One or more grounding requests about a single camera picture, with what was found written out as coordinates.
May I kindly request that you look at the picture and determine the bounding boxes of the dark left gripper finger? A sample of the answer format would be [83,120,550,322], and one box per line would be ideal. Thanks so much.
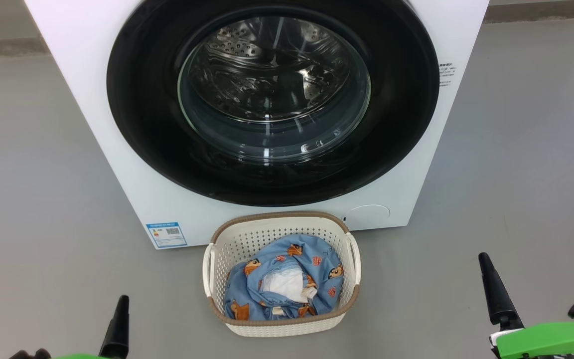
[99,295,130,359]

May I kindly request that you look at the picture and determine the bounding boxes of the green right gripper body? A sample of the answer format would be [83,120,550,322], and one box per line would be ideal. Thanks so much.
[489,322,574,359]

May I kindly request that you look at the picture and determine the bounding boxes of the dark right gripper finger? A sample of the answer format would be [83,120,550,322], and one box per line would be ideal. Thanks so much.
[478,252,525,332]

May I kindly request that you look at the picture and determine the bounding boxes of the white garment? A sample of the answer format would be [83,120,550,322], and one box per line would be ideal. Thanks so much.
[261,264,317,304]

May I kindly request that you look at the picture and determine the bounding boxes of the blue cartoon print garment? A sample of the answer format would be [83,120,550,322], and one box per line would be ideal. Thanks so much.
[223,233,345,321]

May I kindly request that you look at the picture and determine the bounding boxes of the glass washing machine door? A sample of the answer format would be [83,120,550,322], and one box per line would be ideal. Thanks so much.
[106,0,440,207]

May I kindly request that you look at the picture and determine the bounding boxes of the white front-load washing machine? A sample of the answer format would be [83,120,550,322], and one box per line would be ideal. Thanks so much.
[24,0,490,250]

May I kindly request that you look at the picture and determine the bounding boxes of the stainless steel washing machine drum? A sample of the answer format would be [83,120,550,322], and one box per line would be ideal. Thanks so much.
[206,16,353,124]

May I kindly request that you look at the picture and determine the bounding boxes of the blue energy label sticker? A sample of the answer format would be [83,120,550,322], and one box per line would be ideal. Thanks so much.
[146,222,188,249]

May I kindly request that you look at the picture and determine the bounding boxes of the cream laundry basket brown rim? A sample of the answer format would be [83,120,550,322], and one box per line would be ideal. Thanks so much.
[202,211,362,338]

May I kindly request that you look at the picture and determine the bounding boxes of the small text sticker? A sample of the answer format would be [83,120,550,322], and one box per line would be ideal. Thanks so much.
[438,62,455,88]

